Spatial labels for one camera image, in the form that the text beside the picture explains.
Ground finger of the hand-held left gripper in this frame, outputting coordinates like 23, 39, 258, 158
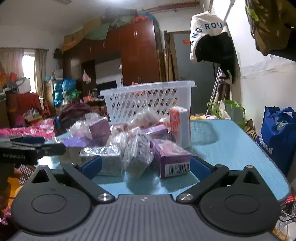
36, 143, 67, 158
9, 136, 46, 145

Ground white cables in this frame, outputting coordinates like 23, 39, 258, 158
277, 200, 296, 233

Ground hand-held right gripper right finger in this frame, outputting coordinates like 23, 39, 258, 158
176, 155, 263, 206

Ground white plastic laundry basket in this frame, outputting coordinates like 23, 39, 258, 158
99, 80, 198, 124

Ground purple box with barcode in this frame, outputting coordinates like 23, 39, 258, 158
151, 138, 193, 179

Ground beige curtain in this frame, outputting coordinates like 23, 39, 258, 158
0, 47, 48, 98

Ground blue shopping bag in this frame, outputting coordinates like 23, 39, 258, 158
255, 107, 296, 177

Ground black television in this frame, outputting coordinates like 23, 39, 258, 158
96, 80, 119, 92

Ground metal crutches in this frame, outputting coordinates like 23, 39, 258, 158
213, 67, 226, 103

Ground red cloth covered furniture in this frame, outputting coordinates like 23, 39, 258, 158
6, 92, 43, 127

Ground brown hanging paper bag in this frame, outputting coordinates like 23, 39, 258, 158
245, 0, 296, 63

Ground white and black hanging garment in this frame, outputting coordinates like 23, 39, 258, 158
190, 10, 237, 85

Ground green cloth bundle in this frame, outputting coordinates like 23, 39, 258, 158
85, 22, 112, 41

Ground pink hanging plastic bag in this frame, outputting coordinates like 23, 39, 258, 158
82, 69, 92, 84

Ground dark wooden wardrobe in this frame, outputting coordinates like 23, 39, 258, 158
62, 19, 163, 99

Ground silver glitter box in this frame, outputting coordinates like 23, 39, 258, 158
79, 146, 125, 177

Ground clear plastic bag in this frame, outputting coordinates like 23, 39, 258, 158
69, 120, 93, 140

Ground green shopping bag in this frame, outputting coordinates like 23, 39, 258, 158
207, 100, 247, 128

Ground pink floral blanket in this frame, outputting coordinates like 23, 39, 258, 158
0, 118, 56, 140

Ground tall pink tissue pack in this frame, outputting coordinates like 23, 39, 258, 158
168, 107, 192, 149

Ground blue plastic bags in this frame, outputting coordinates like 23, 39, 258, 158
53, 78, 77, 106

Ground leaning wooden boards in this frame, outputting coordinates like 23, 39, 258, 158
162, 31, 179, 82

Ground grey box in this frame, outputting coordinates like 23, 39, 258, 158
122, 131, 155, 178

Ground grey door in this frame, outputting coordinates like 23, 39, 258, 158
172, 30, 223, 116

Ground dark maroon clothes pile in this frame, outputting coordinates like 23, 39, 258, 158
58, 102, 93, 135

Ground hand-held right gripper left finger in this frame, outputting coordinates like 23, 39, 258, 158
29, 155, 115, 205

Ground yellow-green strap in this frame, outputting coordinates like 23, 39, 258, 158
246, 4, 261, 23

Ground pink item in plastic bag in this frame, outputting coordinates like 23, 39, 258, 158
131, 110, 167, 130

